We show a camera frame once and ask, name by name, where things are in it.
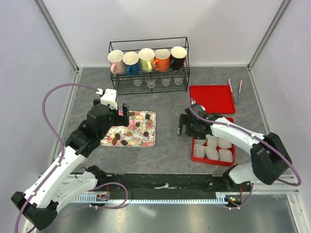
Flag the red chocolate box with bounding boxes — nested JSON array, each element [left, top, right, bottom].
[[190, 116, 237, 167]]

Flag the floral serving tray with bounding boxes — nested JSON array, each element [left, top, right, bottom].
[[101, 111, 156, 148]]

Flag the pink-tipped metal tongs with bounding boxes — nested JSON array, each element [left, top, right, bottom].
[[227, 78, 243, 105]]

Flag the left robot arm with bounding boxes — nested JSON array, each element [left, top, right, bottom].
[[11, 99, 129, 230]]

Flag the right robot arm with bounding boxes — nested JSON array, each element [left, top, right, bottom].
[[179, 103, 292, 191]]

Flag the brown oval chocolate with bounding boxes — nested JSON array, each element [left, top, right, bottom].
[[115, 133, 121, 140]]

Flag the dark oval chocolate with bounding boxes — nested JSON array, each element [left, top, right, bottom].
[[121, 140, 128, 146]]

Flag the clear glass cup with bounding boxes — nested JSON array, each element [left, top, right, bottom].
[[133, 79, 142, 87], [174, 77, 184, 85], [146, 78, 156, 89], [161, 78, 171, 86]]

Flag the red box lid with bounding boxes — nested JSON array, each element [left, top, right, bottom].
[[189, 85, 236, 114]]

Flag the blue mug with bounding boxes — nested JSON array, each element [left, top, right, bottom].
[[123, 51, 140, 76]]

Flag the pink mug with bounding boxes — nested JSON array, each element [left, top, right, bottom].
[[107, 50, 125, 74]]

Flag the yellow-green mug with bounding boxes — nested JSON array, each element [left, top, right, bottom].
[[138, 48, 155, 72]]

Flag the orange mug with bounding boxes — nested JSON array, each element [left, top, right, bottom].
[[152, 49, 171, 72]]

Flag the black and red mug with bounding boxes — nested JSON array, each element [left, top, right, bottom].
[[170, 46, 187, 70]]

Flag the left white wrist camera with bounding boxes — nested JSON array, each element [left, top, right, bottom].
[[96, 88, 118, 108]]

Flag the black wire mug rack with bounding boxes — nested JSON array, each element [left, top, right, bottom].
[[108, 36, 190, 95]]

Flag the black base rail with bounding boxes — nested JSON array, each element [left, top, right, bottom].
[[97, 173, 240, 200]]

